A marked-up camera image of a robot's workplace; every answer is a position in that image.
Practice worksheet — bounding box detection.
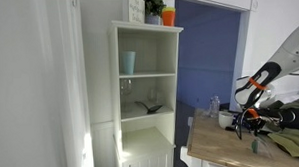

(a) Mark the orange plastic cup stack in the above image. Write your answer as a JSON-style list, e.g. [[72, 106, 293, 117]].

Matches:
[[160, 6, 177, 28]]

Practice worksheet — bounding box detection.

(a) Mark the white sign with script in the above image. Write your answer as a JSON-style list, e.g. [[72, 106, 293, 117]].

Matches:
[[127, 0, 146, 25]]

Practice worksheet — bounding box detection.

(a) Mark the black spatula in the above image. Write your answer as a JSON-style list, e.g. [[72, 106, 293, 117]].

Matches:
[[134, 99, 165, 115]]

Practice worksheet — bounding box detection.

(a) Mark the black marker pen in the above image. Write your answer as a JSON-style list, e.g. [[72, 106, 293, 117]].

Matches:
[[224, 125, 239, 133]]

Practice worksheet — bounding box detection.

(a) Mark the green potted plant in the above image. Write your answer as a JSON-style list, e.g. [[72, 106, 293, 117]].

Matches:
[[137, 0, 167, 27]]

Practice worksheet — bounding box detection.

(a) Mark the yellow-green cloth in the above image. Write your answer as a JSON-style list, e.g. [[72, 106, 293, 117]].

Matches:
[[266, 126, 299, 162]]

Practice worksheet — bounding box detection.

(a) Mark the clear wine glass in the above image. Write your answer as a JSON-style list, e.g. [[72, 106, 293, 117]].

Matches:
[[119, 78, 133, 113]]

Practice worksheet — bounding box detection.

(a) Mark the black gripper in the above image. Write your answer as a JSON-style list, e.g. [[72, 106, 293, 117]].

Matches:
[[246, 114, 268, 138]]

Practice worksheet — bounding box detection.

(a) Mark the white ceramic mug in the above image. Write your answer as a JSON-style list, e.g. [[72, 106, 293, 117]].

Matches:
[[218, 111, 236, 130]]

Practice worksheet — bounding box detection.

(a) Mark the small clear glass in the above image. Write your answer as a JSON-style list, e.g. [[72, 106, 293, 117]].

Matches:
[[146, 88, 157, 104]]

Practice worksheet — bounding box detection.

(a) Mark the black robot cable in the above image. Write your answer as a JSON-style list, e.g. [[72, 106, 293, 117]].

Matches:
[[231, 71, 299, 141]]

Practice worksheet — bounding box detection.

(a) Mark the white shelf cabinet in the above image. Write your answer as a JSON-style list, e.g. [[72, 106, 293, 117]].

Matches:
[[106, 17, 189, 167]]

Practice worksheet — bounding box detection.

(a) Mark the Ziploc bag with green seal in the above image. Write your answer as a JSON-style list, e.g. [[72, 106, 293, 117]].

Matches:
[[250, 134, 275, 160]]

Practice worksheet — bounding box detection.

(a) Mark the olive green cloth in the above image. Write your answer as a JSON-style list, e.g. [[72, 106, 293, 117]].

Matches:
[[259, 97, 299, 119]]

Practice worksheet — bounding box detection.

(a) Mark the white door frame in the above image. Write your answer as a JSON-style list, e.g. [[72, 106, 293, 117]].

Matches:
[[172, 0, 264, 115]]

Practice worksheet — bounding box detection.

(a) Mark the clear water bottle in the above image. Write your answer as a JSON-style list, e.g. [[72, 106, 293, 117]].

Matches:
[[208, 95, 222, 119]]

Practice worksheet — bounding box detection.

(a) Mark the teal plastic cup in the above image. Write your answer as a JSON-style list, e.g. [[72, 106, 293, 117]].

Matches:
[[121, 50, 137, 75]]

